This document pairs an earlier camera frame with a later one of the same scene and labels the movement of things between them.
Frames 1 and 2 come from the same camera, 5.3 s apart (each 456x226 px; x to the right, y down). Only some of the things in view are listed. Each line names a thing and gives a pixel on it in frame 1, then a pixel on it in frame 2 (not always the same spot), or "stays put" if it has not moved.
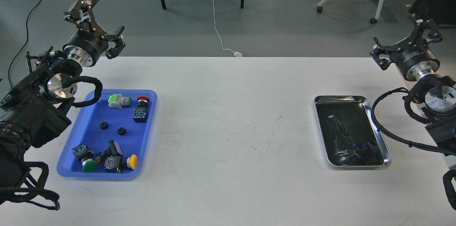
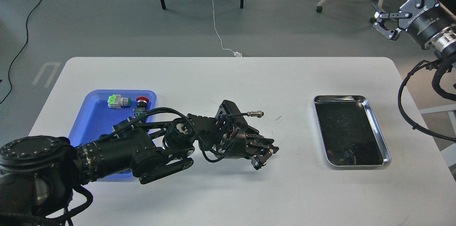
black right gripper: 414,62 to 425,22
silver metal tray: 350,137 stays put
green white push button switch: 116,101 stays put
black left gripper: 85,47 to 240,148
